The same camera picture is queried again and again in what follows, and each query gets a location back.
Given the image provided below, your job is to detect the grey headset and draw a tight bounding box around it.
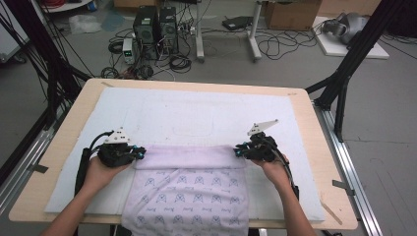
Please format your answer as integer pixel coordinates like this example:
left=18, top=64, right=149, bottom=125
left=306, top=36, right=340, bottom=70
left=322, top=12, right=370, bottom=45

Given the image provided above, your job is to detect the white cabinet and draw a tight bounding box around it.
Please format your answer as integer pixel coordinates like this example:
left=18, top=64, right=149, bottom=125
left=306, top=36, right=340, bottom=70
left=0, top=6, right=30, bottom=63

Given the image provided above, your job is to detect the white floor board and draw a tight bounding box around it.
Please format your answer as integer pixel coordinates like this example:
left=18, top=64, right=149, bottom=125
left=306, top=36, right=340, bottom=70
left=311, top=16, right=390, bottom=60

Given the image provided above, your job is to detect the lavender printed cloth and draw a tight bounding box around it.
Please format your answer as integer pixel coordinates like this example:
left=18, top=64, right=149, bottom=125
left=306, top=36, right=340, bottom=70
left=121, top=144, right=251, bottom=236

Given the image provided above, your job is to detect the black flat device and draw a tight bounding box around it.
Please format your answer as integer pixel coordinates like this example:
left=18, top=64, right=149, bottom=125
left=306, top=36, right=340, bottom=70
left=221, top=15, right=254, bottom=31

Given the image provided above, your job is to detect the black frame stand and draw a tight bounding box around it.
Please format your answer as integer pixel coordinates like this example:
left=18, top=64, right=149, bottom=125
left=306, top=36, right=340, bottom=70
left=304, top=0, right=414, bottom=144
left=0, top=0, right=93, bottom=186

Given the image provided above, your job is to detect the black computer tower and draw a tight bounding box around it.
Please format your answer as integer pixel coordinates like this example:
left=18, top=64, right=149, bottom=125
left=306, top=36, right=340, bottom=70
left=158, top=6, right=180, bottom=55
left=132, top=5, right=160, bottom=61

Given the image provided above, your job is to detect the person's right hand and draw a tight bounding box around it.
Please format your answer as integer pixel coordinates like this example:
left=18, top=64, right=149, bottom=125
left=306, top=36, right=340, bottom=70
left=252, top=151, right=291, bottom=193

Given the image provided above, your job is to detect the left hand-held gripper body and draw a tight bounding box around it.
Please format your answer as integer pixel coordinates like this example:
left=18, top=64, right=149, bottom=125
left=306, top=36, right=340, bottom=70
left=96, top=127, right=139, bottom=168

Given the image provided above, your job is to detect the teal sheet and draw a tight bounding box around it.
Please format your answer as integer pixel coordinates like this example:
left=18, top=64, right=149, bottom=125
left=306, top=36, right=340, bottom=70
left=100, top=9, right=126, bottom=32

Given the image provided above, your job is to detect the white foam mat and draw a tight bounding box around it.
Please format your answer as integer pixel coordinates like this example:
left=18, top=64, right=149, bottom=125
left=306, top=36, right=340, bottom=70
left=43, top=87, right=327, bottom=221

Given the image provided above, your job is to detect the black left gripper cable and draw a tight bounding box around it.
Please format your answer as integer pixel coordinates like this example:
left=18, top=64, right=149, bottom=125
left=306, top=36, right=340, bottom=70
left=73, top=130, right=115, bottom=236

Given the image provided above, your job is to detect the white power supply unit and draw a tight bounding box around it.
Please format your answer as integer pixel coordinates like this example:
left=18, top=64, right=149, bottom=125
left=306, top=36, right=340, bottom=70
left=122, top=37, right=136, bottom=65

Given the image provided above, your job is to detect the white desk leg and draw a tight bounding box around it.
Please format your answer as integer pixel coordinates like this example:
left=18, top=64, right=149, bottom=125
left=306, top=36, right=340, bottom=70
left=195, top=0, right=206, bottom=63
left=247, top=0, right=264, bottom=63

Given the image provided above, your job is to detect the clear plastic bag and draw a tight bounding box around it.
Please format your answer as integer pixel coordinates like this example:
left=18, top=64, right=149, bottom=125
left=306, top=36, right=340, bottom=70
left=68, top=13, right=103, bottom=35

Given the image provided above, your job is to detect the round white table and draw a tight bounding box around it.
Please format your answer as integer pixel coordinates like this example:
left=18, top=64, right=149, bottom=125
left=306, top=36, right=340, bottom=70
left=38, top=0, right=94, bottom=14

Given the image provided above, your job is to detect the person's left hand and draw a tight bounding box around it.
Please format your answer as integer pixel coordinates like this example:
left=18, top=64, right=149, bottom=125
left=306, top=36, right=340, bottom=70
left=83, top=155, right=132, bottom=195

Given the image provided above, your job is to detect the aluminium rail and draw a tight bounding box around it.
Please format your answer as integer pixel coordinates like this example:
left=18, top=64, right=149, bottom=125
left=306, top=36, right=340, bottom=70
left=313, top=99, right=385, bottom=236
left=0, top=107, right=67, bottom=214

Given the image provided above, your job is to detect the black cable coil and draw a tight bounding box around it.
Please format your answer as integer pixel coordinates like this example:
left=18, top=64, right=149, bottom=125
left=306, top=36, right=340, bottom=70
left=169, top=53, right=193, bottom=74

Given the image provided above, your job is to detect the brown cardboard box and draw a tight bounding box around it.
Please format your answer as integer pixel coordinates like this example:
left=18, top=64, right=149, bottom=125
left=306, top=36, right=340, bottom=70
left=113, top=0, right=161, bottom=9
left=265, top=0, right=323, bottom=31
left=318, top=0, right=383, bottom=18

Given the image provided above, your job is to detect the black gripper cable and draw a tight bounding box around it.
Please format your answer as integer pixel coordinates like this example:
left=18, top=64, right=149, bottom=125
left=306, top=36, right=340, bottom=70
left=267, top=141, right=300, bottom=201
left=73, top=130, right=115, bottom=236

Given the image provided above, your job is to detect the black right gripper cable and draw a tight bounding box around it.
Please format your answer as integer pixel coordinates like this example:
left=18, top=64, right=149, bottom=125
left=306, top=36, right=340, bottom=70
left=267, top=141, right=300, bottom=201

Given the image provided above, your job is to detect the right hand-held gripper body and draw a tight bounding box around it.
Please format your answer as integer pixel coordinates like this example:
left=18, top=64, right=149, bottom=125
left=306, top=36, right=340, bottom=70
left=244, top=118, right=279, bottom=163

